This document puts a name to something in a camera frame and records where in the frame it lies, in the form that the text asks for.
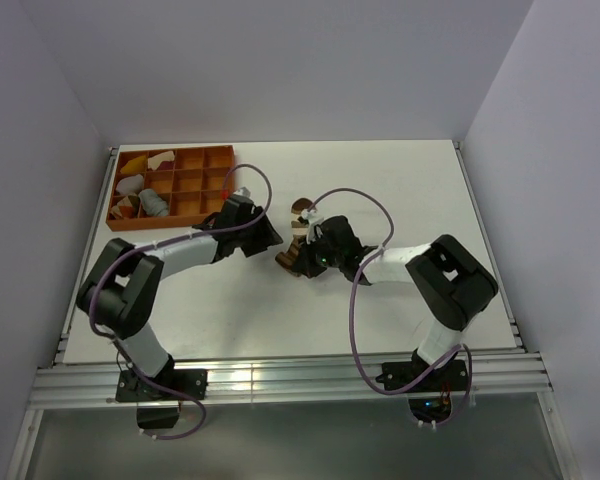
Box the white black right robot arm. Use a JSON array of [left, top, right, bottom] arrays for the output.
[[291, 211, 499, 390]]

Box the grey sock with black stripes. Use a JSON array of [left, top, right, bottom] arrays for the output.
[[138, 189, 169, 217]]

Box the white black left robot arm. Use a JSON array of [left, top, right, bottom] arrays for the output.
[[76, 193, 282, 399]]

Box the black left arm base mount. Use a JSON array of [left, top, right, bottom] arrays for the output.
[[115, 362, 209, 431]]

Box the aluminium front frame rail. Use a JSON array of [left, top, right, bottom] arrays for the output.
[[28, 351, 552, 410]]

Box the white maroon rolled sock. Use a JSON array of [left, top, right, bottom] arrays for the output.
[[147, 150, 176, 171]]

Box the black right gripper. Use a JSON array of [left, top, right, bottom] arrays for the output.
[[292, 231, 344, 279]]

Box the orange white rolled sock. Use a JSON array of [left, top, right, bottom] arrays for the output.
[[109, 194, 140, 220]]

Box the brown striped sock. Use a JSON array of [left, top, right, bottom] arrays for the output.
[[275, 197, 313, 278]]

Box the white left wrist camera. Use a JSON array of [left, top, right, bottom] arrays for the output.
[[234, 187, 251, 198]]

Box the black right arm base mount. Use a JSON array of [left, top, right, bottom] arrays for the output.
[[375, 352, 473, 426]]

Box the aluminium table edge rail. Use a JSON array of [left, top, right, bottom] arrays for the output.
[[453, 141, 526, 350]]

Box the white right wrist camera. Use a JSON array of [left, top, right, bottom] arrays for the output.
[[300, 209, 324, 244]]

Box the orange wooden compartment tray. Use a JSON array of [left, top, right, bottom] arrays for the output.
[[104, 145, 235, 232]]

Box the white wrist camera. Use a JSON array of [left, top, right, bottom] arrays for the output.
[[300, 209, 324, 244], [234, 187, 251, 198]]

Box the yellow rolled sock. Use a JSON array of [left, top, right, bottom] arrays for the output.
[[120, 155, 147, 175]]

